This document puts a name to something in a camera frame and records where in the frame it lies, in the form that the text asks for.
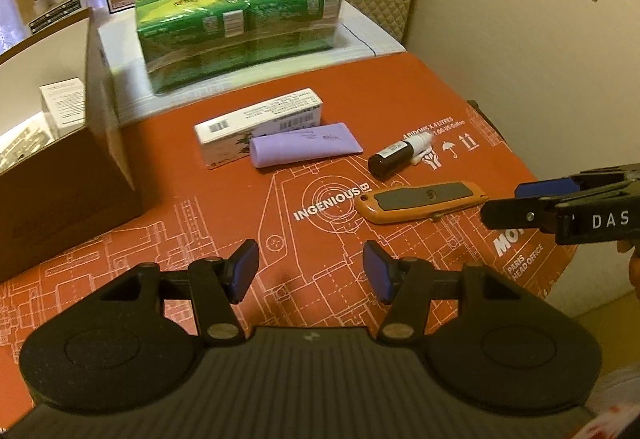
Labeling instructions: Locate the brown white-lined storage box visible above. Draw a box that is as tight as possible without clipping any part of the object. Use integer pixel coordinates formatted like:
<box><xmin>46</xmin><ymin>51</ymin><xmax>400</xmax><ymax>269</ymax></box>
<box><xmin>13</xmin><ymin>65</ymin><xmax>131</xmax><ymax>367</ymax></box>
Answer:
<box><xmin>0</xmin><ymin>9</ymin><xmax>143</xmax><ymax>282</ymax></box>

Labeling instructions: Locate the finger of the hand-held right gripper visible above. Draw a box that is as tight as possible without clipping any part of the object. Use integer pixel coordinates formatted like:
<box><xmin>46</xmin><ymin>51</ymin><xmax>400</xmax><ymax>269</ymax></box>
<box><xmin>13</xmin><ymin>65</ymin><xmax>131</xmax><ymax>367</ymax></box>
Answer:
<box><xmin>515</xmin><ymin>166</ymin><xmax>640</xmax><ymax>200</ymax></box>
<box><xmin>481</xmin><ymin>191</ymin><xmax>576</xmax><ymax>235</ymax></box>

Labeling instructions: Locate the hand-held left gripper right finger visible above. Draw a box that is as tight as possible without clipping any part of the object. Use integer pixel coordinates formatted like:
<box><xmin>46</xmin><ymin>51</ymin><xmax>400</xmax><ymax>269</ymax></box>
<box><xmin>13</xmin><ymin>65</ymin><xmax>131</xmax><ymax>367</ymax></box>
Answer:
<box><xmin>363</xmin><ymin>240</ymin><xmax>536</xmax><ymax>346</ymax></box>

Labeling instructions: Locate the orange printed cardboard sheet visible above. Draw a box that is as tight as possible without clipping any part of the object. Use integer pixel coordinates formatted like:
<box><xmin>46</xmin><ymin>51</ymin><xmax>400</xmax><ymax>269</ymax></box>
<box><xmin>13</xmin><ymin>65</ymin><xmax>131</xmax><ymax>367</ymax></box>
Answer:
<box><xmin>0</xmin><ymin>51</ymin><xmax>586</xmax><ymax>420</ymax></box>

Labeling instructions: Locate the orange grey utility knife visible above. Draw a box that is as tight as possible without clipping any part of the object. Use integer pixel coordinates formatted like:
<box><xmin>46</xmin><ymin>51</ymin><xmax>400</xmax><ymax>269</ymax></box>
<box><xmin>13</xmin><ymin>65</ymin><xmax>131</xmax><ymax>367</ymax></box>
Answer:
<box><xmin>355</xmin><ymin>181</ymin><xmax>490</xmax><ymax>225</ymax></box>

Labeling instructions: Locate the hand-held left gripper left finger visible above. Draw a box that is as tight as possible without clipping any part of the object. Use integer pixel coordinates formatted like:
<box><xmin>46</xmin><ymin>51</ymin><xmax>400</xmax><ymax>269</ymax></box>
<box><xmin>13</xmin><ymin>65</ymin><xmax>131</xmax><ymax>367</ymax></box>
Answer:
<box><xmin>97</xmin><ymin>239</ymin><xmax>260</xmax><ymax>346</ymax></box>

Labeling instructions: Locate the green tissue pack bundle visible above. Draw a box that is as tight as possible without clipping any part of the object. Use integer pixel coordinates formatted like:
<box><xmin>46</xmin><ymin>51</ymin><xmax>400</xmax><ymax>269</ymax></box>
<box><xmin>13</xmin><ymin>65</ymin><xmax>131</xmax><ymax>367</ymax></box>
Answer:
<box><xmin>134</xmin><ymin>0</ymin><xmax>346</xmax><ymax>94</ymax></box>

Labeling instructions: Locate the white flat carton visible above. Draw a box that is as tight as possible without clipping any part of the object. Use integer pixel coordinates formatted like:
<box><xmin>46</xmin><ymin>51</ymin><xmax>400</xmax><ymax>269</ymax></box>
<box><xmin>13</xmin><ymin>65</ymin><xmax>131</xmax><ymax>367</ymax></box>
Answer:
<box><xmin>97</xmin><ymin>1</ymin><xmax>408</xmax><ymax>126</ymax></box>

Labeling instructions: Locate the small white box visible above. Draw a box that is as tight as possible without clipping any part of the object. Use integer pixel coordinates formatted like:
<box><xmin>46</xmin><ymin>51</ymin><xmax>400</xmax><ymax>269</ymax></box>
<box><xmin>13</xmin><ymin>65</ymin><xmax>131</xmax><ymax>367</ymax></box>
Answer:
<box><xmin>39</xmin><ymin>78</ymin><xmax>87</xmax><ymax>140</ymax></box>

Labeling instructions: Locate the purple tube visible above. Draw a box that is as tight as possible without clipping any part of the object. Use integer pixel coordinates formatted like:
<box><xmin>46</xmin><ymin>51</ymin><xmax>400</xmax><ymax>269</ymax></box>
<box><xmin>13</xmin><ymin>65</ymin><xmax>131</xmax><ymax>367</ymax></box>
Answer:
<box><xmin>249</xmin><ymin>123</ymin><xmax>364</xmax><ymax>168</ymax></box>

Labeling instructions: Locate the long white green-print box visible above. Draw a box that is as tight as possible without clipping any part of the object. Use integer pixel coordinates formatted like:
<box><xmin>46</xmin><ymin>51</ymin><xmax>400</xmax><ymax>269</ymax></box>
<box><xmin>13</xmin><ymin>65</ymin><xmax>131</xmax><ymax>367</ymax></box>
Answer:
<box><xmin>194</xmin><ymin>88</ymin><xmax>323</xmax><ymax>170</ymax></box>

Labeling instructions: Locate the dark bottle with white cap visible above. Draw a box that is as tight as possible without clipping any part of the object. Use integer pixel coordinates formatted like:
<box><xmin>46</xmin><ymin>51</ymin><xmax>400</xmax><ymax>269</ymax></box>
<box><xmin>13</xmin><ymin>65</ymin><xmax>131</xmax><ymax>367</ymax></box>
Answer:
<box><xmin>367</xmin><ymin>129</ymin><xmax>435</xmax><ymax>178</ymax></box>

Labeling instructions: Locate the person's right hand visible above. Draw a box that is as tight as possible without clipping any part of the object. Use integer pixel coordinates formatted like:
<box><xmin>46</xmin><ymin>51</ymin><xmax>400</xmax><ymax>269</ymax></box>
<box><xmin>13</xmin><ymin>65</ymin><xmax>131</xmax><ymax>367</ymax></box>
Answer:
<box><xmin>616</xmin><ymin>239</ymin><xmax>640</xmax><ymax>306</ymax></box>

